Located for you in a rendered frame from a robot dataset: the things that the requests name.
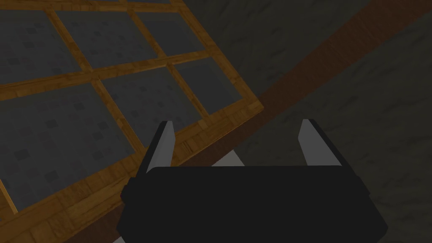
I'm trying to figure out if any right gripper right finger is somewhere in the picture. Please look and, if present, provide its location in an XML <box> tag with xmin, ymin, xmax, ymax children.
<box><xmin>297</xmin><ymin>119</ymin><xmax>343</xmax><ymax>167</ymax></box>

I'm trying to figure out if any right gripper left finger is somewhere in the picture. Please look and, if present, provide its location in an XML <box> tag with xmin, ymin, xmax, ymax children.
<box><xmin>136</xmin><ymin>120</ymin><xmax>176</xmax><ymax>178</ymax></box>

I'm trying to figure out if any wooden glass-paned door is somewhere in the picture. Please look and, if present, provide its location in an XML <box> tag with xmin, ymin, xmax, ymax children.
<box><xmin>0</xmin><ymin>0</ymin><xmax>265</xmax><ymax>243</ymax></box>

